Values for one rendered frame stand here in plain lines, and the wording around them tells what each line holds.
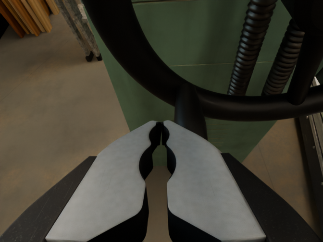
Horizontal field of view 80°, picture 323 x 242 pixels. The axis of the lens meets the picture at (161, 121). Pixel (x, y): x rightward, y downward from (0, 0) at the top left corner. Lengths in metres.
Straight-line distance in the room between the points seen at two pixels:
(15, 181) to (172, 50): 0.95
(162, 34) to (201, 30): 0.06
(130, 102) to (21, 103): 0.97
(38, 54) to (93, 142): 0.88
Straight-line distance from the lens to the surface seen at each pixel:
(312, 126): 1.00
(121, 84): 0.45
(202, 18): 0.35
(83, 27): 1.30
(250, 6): 0.22
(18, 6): 1.79
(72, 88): 1.30
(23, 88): 1.48
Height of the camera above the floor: 0.86
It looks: 58 degrees down
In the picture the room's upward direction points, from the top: 5 degrees counter-clockwise
